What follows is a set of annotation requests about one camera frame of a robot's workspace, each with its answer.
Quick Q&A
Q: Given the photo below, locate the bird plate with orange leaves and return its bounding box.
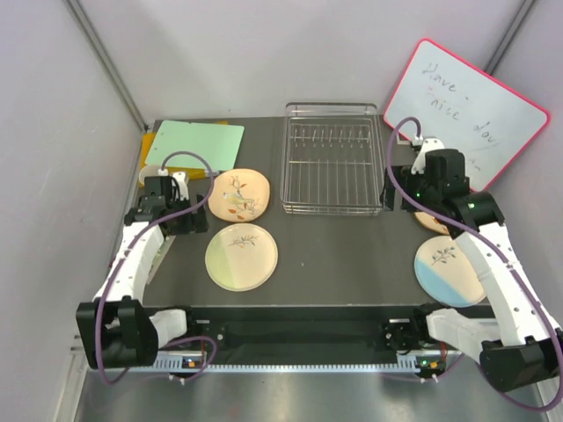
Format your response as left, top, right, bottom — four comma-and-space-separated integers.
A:
208, 169, 271, 223

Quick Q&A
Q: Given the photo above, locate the green tinted branch plate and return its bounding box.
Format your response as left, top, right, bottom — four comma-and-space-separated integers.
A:
205, 223, 278, 292

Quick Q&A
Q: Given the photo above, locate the blue and cream plate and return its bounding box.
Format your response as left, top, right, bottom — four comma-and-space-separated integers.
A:
413, 236, 486, 308

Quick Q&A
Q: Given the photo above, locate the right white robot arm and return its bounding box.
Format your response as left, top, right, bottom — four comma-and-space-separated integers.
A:
383, 149, 562, 393

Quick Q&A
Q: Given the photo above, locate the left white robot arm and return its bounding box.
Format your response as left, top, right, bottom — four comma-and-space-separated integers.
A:
76, 171, 208, 369

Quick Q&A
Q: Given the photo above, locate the orange mug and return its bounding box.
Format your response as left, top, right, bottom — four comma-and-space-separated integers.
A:
138, 164, 161, 187

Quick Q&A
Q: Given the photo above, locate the purple treehouse book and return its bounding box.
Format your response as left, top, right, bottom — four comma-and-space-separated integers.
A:
146, 236, 176, 285

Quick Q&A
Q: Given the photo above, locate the green paper divider sheet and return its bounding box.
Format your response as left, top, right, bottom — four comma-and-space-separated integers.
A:
144, 120, 245, 172

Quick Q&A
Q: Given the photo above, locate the pink framed whiteboard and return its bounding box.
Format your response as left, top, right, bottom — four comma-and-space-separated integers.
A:
384, 39, 551, 191

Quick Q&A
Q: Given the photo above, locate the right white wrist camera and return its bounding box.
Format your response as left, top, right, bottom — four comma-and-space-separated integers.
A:
411, 136, 445, 174

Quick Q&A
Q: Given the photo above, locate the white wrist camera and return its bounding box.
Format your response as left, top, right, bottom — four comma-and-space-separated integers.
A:
172, 171, 189, 200
411, 136, 445, 174

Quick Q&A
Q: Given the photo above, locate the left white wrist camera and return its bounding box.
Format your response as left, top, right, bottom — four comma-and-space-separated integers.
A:
172, 171, 189, 200

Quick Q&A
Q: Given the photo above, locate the metal wire dish rack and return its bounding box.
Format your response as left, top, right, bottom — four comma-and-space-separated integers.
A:
280, 102, 384, 216

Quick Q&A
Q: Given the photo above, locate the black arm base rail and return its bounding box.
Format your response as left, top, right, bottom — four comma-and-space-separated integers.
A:
162, 303, 447, 353

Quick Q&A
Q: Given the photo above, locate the grey slotted cable duct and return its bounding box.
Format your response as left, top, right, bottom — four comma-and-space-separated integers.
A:
87, 353, 423, 375

